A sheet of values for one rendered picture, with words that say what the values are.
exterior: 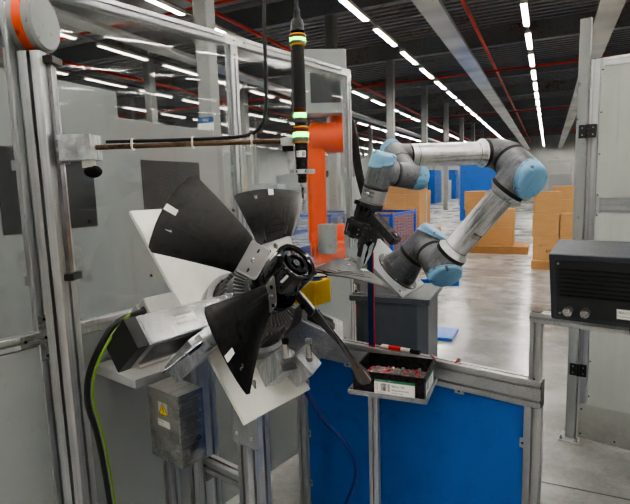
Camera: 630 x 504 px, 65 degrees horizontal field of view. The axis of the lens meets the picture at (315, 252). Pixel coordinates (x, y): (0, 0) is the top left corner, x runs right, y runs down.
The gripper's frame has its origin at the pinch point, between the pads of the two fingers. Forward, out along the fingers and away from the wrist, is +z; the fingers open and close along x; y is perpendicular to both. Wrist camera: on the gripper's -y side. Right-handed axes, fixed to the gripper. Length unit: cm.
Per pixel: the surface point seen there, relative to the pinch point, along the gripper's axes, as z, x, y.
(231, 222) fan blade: -12.2, 42.9, 15.9
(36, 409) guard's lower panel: 61, 68, 60
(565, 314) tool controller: -8, -8, -57
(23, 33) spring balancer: -46, 69, 76
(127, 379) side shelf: 46, 51, 40
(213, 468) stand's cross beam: 67, 37, 12
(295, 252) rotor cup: -6.9, 30.0, 3.7
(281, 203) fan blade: -14.1, 16.8, 22.9
